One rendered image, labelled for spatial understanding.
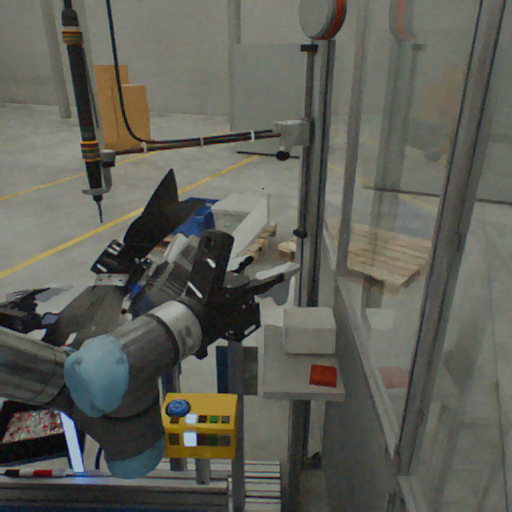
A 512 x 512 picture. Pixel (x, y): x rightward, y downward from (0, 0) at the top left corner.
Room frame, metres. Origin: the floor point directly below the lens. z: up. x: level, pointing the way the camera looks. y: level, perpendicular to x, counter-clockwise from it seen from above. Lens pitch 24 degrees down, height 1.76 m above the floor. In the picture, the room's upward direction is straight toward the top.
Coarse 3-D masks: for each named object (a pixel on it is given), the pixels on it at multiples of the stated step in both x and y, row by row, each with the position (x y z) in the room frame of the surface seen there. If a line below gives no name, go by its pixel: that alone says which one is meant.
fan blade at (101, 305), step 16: (96, 288) 1.04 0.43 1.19; (112, 288) 1.04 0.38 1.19; (80, 304) 0.97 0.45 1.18; (96, 304) 0.96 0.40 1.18; (112, 304) 0.96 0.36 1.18; (64, 320) 0.92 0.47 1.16; (80, 320) 0.90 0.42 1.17; (96, 320) 0.89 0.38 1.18; (112, 320) 0.88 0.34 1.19; (48, 336) 0.88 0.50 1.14; (64, 336) 0.86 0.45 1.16; (80, 336) 0.84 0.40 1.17; (96, 336) 0.83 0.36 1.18
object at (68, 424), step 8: (64, 416) 0.73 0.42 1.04; (64, 424) 0.73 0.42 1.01; (72, 424) 0.73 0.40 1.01; (72, 432) 0.73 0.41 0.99; (72, 440) 0.73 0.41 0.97; (72, 448) 0.73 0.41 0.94; (72, 456) 0.73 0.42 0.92; (80, 456) 0.73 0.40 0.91; (72, 464) 0.73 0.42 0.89; (80, 464) 0.73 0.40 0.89
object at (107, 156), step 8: (104, 152) 1.09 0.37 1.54; (112, 152) 1.10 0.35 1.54; (104, 160) 1.09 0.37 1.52; (112, 160) 1.10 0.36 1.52; (104, 168) 1.08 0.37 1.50; (104, 176) 1.08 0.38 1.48; (104, 184) 1.09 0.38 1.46; (112, 184) 1.09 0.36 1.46; (88, 192) 1.05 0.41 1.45; (96, 192) 1.05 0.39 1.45; (104, 192) 1.06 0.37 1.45
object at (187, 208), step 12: (168, 204) 1.02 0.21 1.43; (180, 204) 1.06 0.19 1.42; (192, 204) 1.10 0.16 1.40; (144, 216) 0.99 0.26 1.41; (156, 216) 1.04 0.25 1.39; (168, 216) 1.08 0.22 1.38; (180, 216) 1.11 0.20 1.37; (132, 228) 1.04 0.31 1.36; (144, 228) 1.08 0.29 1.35; (156, 228) 1.11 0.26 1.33; (168, 228) 1.13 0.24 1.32; (132, 240) 1.11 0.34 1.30; (144, 240) 1.13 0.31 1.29; (156, 240) 1.15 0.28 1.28
